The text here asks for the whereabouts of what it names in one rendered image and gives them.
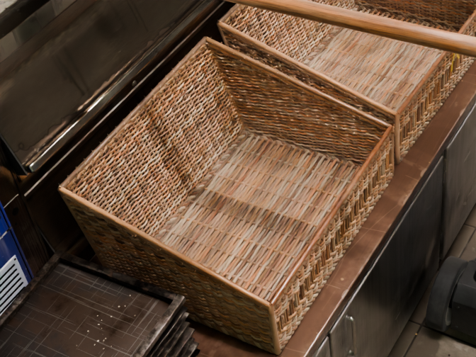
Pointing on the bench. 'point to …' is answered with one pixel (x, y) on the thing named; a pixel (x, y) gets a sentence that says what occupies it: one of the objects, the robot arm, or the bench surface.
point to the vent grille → (10, 282)
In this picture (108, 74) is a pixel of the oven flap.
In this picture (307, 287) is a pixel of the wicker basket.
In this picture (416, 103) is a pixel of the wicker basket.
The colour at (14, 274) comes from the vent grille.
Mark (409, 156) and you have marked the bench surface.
